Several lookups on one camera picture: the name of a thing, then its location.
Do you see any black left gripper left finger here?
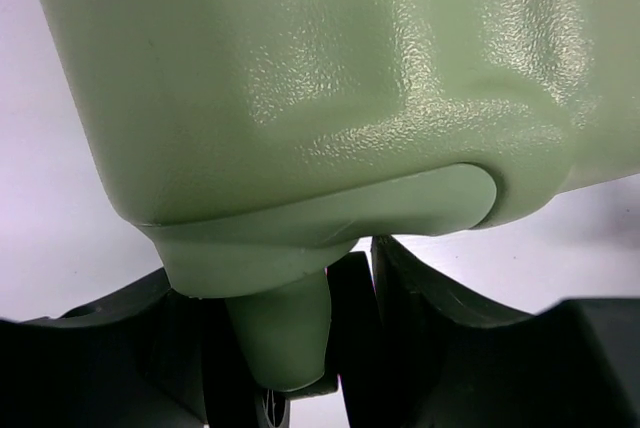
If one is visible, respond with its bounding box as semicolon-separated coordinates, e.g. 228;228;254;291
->
1;270;206;427

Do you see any light green suitcase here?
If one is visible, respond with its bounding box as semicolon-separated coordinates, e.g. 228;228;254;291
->
39;0;639;427

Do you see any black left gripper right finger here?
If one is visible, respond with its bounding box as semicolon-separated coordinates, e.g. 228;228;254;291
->
339;237;639;427

